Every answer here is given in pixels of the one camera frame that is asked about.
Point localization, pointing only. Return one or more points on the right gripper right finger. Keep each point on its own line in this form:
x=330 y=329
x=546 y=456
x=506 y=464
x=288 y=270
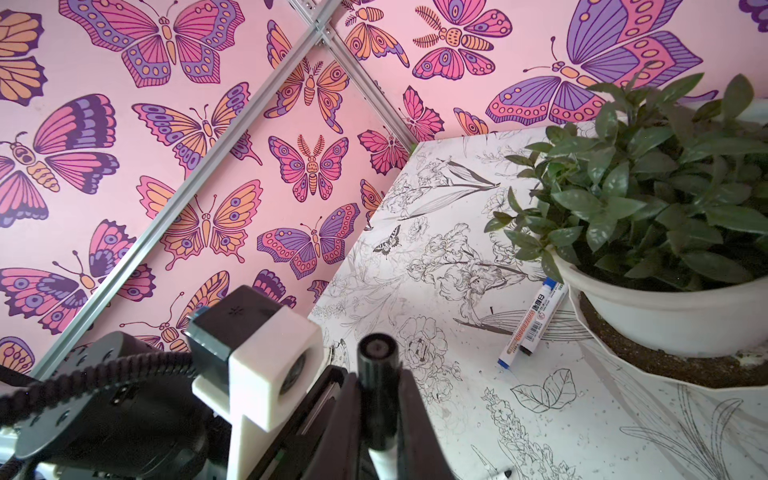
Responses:
x=419 y=455

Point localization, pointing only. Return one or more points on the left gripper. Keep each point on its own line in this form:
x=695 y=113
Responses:
x=291 y=452

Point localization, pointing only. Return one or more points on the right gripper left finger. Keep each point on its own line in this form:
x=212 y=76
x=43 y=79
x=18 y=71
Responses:
x=337 y=456

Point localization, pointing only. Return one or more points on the black cap top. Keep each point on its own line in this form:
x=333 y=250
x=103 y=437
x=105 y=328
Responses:
x=378 y=377

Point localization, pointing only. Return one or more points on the white marker cluster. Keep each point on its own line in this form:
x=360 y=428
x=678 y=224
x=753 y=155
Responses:
x=501 y=475

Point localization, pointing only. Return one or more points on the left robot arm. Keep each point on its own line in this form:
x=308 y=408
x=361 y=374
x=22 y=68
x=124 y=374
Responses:
x=135 y=413

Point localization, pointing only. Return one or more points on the white potted green plant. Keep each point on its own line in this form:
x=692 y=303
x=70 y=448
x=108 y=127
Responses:
x=659 y=217

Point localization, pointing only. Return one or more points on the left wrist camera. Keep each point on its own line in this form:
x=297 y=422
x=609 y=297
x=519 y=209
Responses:
x=255 y=360

